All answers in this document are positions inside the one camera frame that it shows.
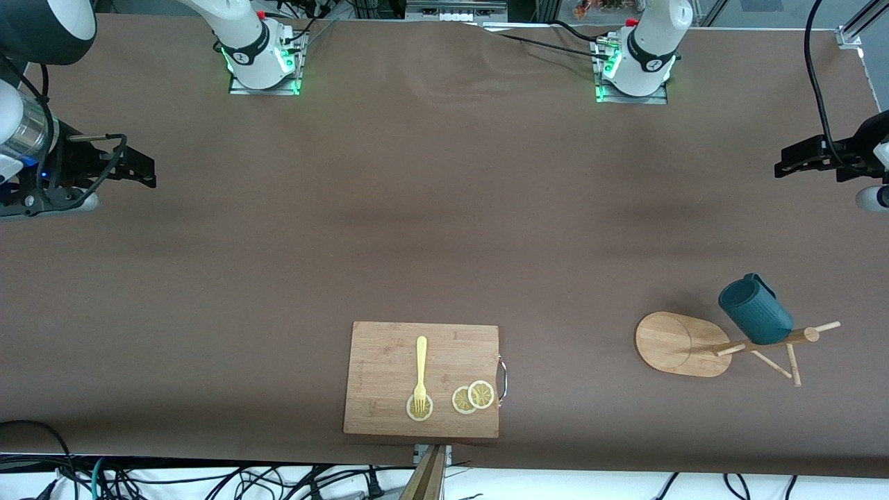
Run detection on bamboo cutting board metal handle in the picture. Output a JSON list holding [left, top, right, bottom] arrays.
[[343, 321, 508, 439]]

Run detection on wooden camera post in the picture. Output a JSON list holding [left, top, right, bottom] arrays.
[[399, 446, 447, 500]]

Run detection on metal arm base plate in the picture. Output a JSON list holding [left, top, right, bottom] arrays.
[[229, 31, 304, 97], [595, 38, 670, 106]]

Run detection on wooden cup rack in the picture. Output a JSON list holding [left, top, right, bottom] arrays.
[[634, 309, 842, 388]]

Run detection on metal post bracket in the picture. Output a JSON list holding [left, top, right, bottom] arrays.
[[413, 444, 453, 467]]

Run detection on white power strip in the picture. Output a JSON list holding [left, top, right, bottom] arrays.
[[406, 0, 508, 24]]

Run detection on teal mug yellow inside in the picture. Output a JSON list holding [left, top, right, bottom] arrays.
[[717, 273, 795, 346]]

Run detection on black cable on table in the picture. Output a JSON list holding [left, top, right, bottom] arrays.
[[479, 21, 615, 65]]

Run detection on aluminium frame profile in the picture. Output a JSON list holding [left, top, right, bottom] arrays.
[[836, 0, 889, 51]]

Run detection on yellow plastic fork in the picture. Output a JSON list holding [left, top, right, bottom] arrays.
[[413, 336, 429, 415]]

